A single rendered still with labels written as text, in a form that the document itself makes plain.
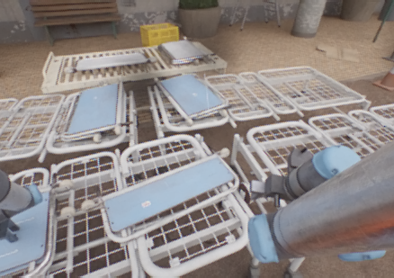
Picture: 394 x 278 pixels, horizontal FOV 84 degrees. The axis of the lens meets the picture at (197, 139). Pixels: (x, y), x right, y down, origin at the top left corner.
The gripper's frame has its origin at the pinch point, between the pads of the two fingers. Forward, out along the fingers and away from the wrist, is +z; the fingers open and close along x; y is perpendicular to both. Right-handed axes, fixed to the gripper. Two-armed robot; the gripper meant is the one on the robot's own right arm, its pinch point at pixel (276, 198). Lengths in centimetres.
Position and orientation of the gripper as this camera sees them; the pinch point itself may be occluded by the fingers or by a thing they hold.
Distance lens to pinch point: 73.5
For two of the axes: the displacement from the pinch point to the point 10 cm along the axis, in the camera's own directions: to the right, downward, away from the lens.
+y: -1.7, 8.7, -4.6
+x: 9.8, 1.8, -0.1
